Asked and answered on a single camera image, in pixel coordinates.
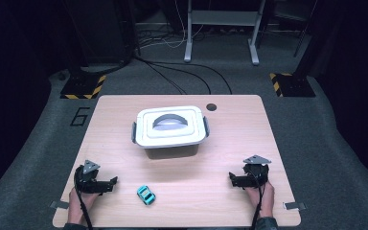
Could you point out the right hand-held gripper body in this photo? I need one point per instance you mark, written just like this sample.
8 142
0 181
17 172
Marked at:
255 177

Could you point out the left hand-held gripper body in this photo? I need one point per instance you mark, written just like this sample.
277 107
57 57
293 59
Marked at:
87 183

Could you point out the small blue toy car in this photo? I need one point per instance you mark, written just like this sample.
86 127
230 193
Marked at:
146 195

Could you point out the brown translucent storage box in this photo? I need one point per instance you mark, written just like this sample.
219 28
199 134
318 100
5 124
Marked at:
172 152

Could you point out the white container lid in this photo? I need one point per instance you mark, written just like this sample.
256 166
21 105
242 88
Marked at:
172 137

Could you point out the person's left hand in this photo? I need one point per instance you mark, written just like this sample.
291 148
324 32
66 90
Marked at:
78 207

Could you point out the person's right hand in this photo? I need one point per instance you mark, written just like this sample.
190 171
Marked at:
266 201

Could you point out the round black table grommet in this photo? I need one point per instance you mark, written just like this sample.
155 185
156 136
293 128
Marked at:
211 107

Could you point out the black striped stand base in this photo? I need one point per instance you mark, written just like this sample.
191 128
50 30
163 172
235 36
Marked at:
81 87
295 86

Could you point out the white metal stand frame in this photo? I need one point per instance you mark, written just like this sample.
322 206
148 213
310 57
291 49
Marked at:
223 17

